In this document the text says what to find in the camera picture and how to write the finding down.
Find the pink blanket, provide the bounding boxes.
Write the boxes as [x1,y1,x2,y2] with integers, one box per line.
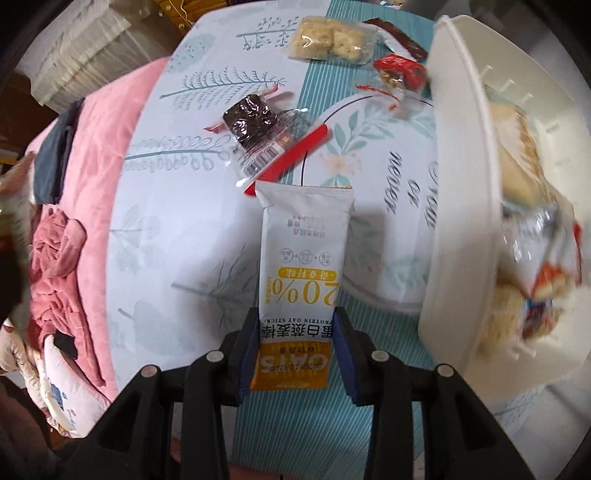
[25,58,169,402]

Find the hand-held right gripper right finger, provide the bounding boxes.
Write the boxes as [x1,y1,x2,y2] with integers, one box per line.
[333,305,532,480]

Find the large clear cracker packet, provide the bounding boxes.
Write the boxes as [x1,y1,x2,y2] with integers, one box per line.
[485,88,573,217]

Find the dark brown snack clear packet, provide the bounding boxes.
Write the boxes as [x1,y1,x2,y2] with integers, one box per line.
[203,88,332,198]

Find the dark red snack packet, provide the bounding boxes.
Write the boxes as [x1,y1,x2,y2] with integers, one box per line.
[362,17,430,61]

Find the round cracker clear packet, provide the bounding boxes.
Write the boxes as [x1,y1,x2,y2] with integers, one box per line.
[287,15,377,65]

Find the blue red snack packet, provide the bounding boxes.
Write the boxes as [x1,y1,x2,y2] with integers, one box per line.
[522,298,566,342]

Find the white yellow oat bar packet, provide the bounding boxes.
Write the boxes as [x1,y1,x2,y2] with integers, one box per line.
[249,180,355,392]

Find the white red snack packet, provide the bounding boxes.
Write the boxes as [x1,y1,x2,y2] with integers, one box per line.
[501,194,585,301]

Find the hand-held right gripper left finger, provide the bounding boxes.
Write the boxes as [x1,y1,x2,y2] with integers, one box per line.
[65,307,262,480]

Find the dark blue cloth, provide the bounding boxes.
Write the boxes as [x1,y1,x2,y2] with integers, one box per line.
[34,99,86,204]

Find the leaf print tablecloth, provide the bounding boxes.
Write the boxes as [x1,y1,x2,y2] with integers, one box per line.
[107,0,555,480]

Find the white knitted cover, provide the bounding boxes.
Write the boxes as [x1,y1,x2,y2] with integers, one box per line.
[30,0,160,112]

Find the printed white pillow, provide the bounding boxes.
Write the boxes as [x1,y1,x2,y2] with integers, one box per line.
[0,318,112,439]

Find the white plastic bin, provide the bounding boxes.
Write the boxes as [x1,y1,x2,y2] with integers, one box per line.
[418,15,591,398]

